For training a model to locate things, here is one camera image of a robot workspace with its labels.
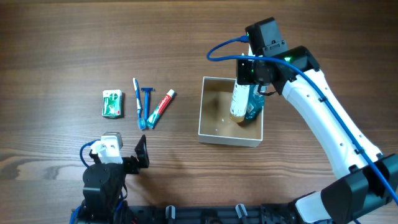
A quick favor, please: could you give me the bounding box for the blue left cable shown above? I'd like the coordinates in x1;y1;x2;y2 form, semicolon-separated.
79;139;99;169

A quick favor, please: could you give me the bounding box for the blue right cable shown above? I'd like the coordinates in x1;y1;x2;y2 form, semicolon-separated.
206;35;398;206

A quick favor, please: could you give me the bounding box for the blue disposable razor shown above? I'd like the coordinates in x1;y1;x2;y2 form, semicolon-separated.
141;87;155;120

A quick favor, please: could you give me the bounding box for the blue white toothbrush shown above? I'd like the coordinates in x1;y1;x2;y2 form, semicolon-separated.
133;78;146;130

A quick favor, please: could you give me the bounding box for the white lotion tube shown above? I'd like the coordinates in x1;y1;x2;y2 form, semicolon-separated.
229;81;250;123

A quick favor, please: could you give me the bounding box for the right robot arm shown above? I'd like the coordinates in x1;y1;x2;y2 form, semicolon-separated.
237;18;397;223

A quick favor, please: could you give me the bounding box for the blue mouthwash bottle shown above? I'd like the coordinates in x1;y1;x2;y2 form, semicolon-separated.
243;85;265;126

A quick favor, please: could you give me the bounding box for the blue cable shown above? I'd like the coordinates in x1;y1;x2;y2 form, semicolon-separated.
79;139;99;169
206;35;398;206

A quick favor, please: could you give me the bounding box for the green soap packet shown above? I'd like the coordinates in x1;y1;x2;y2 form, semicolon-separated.
102;90;123;119

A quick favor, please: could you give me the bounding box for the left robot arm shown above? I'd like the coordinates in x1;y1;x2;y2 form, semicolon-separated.
69;132;149;224

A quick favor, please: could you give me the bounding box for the red white toothpaste tube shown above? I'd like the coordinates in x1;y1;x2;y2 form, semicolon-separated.
146;89;175;129

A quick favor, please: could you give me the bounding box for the white cardboard box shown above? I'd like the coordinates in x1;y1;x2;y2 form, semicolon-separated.
198;77;264;147

